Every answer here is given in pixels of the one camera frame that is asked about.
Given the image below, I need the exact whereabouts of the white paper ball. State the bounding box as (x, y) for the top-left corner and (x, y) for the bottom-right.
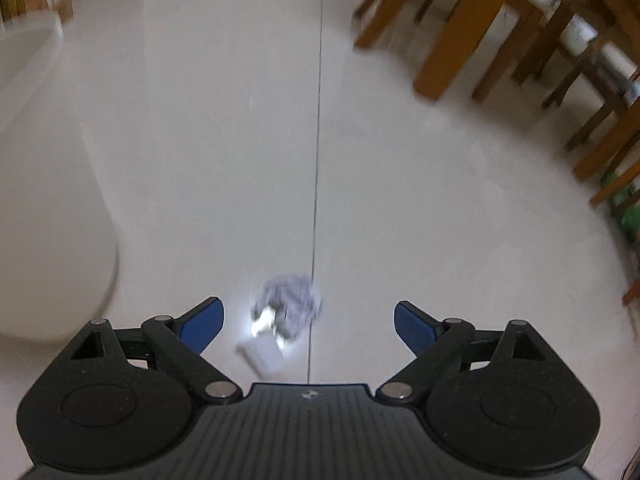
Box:
(250, 273), (323, 343)

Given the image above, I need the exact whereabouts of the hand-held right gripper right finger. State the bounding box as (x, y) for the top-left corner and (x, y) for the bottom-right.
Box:
(375, 300), (552, 406)

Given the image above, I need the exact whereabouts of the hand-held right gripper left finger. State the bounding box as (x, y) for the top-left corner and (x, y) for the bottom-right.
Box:
(69, 297), (242, 404)

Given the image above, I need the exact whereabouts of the white round trash bin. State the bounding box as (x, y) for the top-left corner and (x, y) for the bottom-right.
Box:
(0, 12), (121, 343)

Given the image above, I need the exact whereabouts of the flat white paper piece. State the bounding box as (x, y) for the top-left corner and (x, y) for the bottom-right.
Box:
(234, 336), (287, 377)

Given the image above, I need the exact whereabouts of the green plastic item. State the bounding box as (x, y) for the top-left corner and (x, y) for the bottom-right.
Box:
(601, 171), (640, 243)

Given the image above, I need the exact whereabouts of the wooden dining table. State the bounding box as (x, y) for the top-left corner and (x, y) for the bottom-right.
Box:
(413, 0), (640, 102)

